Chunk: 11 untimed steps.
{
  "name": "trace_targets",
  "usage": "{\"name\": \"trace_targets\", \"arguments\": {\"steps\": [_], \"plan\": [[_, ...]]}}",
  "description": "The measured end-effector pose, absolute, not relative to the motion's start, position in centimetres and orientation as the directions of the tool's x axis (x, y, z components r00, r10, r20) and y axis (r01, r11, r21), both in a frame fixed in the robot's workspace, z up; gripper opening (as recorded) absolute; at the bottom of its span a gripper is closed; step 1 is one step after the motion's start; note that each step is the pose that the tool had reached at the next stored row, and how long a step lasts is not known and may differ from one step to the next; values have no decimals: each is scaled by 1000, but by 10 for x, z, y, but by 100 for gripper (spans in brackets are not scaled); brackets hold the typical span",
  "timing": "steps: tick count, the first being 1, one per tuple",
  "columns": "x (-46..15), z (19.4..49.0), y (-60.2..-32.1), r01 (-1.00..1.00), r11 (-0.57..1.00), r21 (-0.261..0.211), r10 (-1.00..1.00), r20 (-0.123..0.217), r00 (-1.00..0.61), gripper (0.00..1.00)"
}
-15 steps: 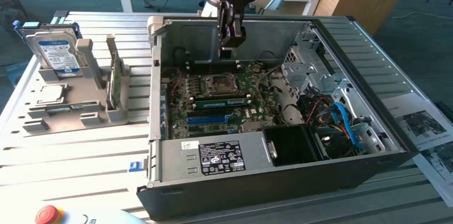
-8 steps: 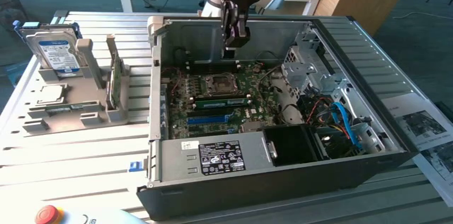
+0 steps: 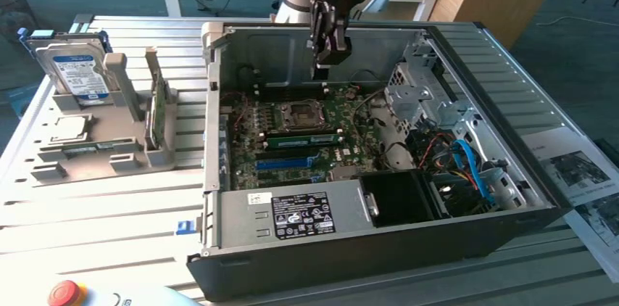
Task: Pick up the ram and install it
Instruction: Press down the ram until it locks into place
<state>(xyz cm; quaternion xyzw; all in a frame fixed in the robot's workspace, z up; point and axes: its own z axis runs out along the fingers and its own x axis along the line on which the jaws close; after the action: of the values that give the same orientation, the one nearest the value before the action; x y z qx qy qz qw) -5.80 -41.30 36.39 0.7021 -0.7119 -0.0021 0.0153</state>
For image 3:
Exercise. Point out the grey power supply with label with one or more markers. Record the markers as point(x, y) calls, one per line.
point(241, 219)

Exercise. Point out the CPU socket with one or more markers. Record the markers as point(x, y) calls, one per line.
point(299, 115)

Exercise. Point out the black fan shroud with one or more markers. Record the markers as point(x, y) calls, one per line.
point(401, 197)

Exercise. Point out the printed instruction sheet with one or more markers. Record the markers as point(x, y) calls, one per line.
point(601, 226)
point(569, 161)

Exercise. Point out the green RAM stick with label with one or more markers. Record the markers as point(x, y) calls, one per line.
point(301, 140)

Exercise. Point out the red emergency stop button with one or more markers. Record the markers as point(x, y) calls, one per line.
point(65, 293)

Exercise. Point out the blue expansion slot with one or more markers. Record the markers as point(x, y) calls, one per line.
point(283, 164)

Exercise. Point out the grey parts rack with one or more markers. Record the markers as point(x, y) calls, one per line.
point(125, 103)

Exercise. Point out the green graphics card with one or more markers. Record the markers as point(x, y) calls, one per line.
point(159, 110)

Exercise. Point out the black RAM slot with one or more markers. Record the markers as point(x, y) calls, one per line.
point(285, 154)

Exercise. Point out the black open PC case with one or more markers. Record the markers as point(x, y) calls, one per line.
point(387, 259)

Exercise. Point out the silver metal disk bay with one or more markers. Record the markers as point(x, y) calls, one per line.
point(415, 99)

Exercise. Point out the green motherboard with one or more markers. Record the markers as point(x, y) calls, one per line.
point(348, 128)

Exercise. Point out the blue disk caddy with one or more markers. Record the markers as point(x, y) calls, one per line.
point(40, 35)

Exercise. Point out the white teach pendant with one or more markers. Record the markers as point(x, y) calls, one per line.
point(155, 298)

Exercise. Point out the silver CPU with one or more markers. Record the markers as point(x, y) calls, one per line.
point(72, 126)

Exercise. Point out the hard disk with blue label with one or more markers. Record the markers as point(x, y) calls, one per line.
point(77, 70)

